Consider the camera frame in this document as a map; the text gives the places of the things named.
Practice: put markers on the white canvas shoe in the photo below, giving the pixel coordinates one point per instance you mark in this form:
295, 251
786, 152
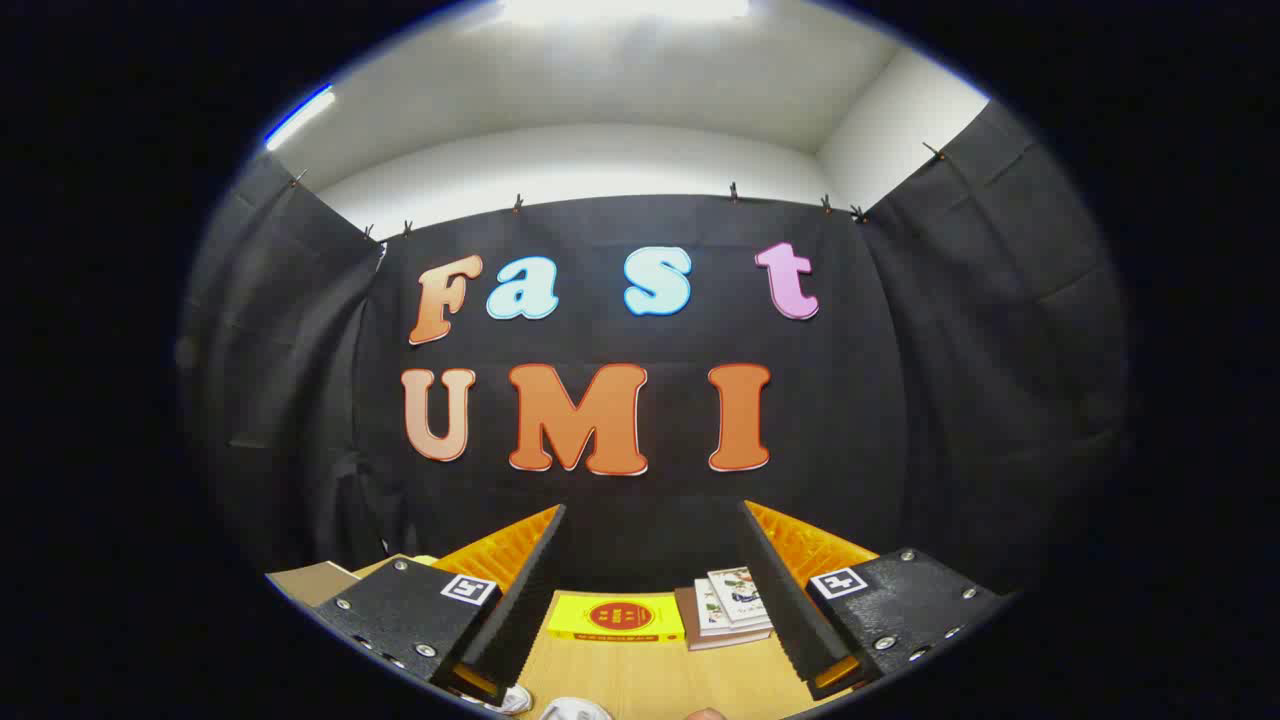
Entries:
512, 701
575, 711

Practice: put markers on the fluorescent tube light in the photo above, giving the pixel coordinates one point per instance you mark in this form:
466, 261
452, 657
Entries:
300, 117

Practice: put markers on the white illustrated cover book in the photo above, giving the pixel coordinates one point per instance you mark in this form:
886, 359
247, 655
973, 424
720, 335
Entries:
737, 593

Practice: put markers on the row of black cloth clips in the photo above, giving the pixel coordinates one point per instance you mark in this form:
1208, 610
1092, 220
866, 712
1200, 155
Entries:
733, 191

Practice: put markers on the ceiling light panel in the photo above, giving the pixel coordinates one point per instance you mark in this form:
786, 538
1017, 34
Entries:
625, 8

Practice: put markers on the thin white book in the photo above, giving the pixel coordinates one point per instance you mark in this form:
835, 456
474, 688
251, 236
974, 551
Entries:
712, 612

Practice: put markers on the brown covered book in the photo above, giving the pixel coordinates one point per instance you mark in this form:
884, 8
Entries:
687, 615

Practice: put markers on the cream fabric storage box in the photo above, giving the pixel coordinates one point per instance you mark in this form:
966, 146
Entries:
315, 583

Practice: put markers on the yellow book with red circle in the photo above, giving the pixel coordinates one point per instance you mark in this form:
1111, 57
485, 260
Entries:
615, 616

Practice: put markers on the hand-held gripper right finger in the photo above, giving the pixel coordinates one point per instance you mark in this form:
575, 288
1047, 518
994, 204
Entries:
790, 610

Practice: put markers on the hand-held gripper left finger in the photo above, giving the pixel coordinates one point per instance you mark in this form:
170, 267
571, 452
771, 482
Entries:
530, 610

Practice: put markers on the black backdrop cloth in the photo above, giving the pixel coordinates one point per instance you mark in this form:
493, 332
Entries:
860, 400

